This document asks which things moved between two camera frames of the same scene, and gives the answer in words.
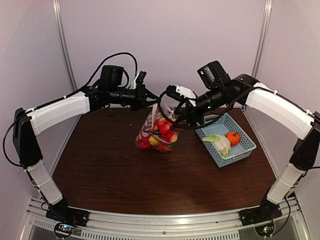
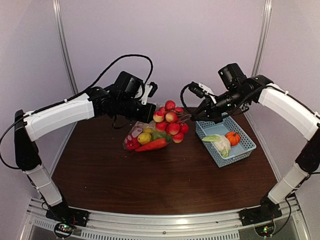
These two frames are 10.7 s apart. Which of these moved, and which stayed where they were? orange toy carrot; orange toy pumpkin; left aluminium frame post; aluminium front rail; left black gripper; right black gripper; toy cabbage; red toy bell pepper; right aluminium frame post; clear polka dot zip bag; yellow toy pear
Moved: orange toy carrot; clear polka dot zip bag; red toy bell pepper; left black gripper; right black gripper; yellow toy pear
Stayed: left aluminium frame post; toy cabbage; aluminium front rail; orange toy pumpkin; right aluminium frame post
